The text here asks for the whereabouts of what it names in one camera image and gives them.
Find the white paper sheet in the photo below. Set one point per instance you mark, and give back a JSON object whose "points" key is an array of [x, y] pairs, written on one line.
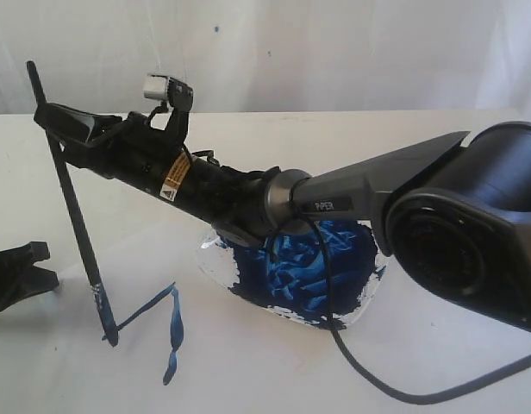
{"points": [[189, 346]]}

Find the white backdrop cloth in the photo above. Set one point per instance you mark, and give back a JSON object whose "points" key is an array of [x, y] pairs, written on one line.
{"points": [[271, 55]]}

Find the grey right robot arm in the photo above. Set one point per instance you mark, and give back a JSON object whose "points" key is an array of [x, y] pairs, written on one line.
{"points": [[455, 211]]}

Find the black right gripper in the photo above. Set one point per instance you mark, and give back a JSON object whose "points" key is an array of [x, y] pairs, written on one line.
{"points": [[155, 162]]}

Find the clear plate with blue paint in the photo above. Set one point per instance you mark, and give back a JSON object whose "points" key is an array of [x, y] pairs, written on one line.
{"points": [[293, 285]]}

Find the black paintbrush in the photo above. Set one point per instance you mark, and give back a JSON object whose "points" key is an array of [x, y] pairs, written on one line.
{"points": [[87, 255]]}

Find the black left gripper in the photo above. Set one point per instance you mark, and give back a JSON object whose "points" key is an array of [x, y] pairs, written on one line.
{"points": [[18, 279]]}

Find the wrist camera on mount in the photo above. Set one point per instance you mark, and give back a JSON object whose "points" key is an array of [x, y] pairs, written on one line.
{"points": [[173, 95]]}

